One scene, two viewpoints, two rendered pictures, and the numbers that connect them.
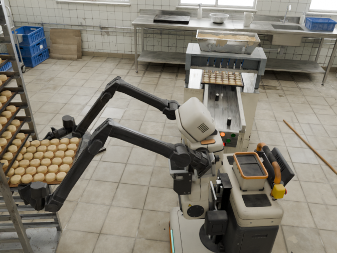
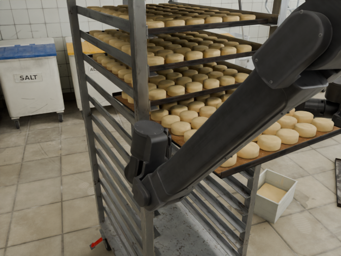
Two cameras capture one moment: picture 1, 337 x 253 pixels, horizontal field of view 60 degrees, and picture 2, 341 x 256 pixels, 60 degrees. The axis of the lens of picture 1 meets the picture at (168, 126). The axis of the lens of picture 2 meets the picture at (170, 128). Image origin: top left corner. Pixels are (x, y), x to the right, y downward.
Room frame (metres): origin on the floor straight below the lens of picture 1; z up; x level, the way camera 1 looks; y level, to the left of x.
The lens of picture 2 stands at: (0.78, 0.11, 1.34)
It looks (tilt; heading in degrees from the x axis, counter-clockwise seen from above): 27 degrees down; 65
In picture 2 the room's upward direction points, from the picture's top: straight up
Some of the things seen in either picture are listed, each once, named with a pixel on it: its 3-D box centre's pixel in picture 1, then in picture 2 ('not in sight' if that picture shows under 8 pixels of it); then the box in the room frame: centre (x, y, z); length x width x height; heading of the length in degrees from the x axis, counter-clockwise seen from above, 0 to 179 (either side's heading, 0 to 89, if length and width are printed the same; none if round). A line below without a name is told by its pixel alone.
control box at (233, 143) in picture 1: (221, 137); not in sight; (1.84, -0.41, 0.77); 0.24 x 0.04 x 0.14; 83
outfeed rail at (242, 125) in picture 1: (235, 77); not in sight; (2.80, -0.67, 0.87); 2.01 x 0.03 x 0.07; 173
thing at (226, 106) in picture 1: (216, 144); not in sight; (2.21, -0.45, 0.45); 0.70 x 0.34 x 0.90; 173
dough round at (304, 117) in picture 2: (64, 141); (302, 117); (1.40, 0.61, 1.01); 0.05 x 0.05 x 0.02
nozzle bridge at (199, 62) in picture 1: (223, 67); not in sight; (2.71, -0.51, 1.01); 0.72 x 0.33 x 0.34; 83
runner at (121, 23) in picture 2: not in sight; (105, 17); (1.01, 1.08, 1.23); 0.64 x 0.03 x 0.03; 95
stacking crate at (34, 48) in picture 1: (29, 46); not in sight; (5.43, 2.69, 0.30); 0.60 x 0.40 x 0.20; 174
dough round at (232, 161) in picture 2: (61, 176); (224, 157); (1.09, 0.53, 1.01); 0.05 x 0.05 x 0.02
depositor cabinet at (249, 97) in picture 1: (216, 100); not in sight; (3.18, -0.57, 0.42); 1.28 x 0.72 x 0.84; 173
